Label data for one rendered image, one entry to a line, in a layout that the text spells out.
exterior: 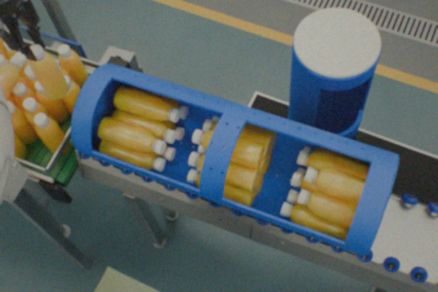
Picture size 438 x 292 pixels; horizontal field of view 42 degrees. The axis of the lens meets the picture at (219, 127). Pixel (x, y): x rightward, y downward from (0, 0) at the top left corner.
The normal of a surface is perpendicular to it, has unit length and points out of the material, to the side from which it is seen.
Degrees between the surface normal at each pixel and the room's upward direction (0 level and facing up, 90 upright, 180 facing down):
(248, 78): 0
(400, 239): 0
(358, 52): 0
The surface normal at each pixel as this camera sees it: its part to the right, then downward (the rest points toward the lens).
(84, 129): -0.35, 0.36
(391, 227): -0.07, -0.48
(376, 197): -0.18, -0.20
